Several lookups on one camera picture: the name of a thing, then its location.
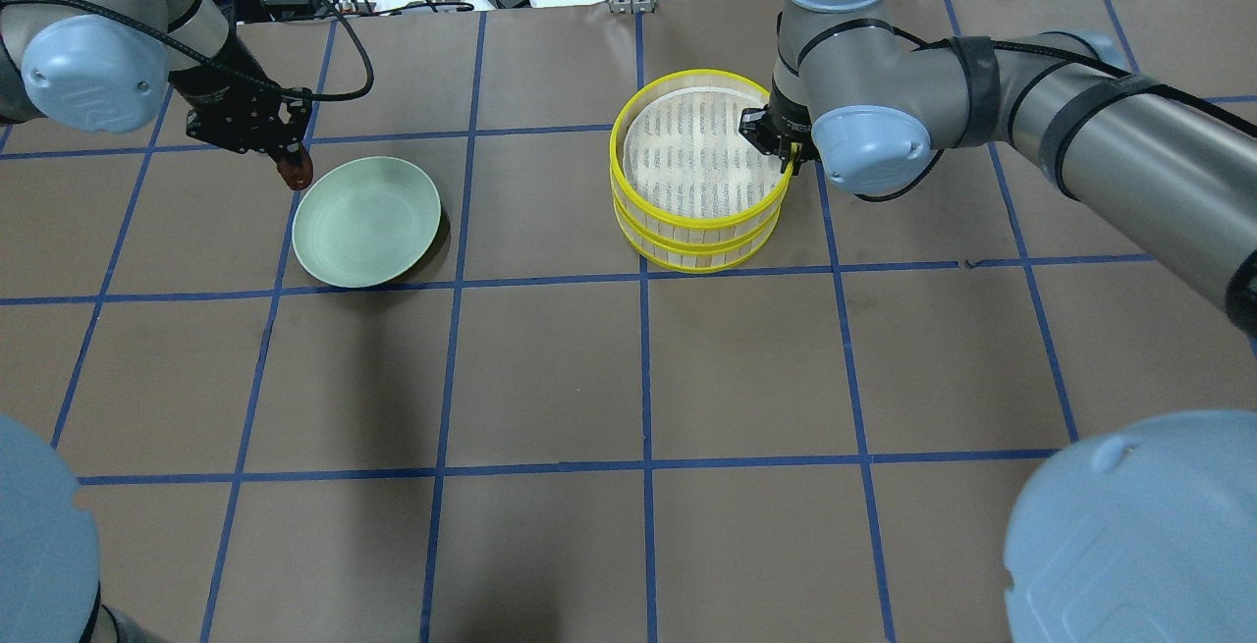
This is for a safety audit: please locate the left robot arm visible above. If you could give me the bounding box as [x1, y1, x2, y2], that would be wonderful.
[3, 0, 314, 642]

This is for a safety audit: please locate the pale green plate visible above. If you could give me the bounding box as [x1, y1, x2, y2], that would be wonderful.
[292, 156, 442, 289]

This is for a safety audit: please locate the black camera cable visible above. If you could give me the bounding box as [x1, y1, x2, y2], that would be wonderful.
[0, 0, 376, 102]
[854, 20, 1257, 203]

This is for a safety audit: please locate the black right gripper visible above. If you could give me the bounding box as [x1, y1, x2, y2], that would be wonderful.
[738, 98, 821, 177]

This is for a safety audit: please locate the black right camera cable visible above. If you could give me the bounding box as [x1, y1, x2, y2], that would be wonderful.
[854, 20, 1257, 203]

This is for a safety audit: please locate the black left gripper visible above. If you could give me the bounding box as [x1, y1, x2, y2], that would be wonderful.
[185, 65, 314, 173]

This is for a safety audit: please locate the yellow rimmed bamboo steamer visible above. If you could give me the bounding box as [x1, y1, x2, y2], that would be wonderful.
[612, 201, 781, 275]

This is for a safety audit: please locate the brown steamed bun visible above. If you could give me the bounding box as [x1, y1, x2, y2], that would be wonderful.
[275, 149, 313, 191]

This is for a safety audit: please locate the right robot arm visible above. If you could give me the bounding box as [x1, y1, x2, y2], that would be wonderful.
[826, 143, 1254, 642]

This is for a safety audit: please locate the black left camera cable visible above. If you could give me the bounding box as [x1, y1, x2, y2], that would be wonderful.
[0, 0, 376, 102]

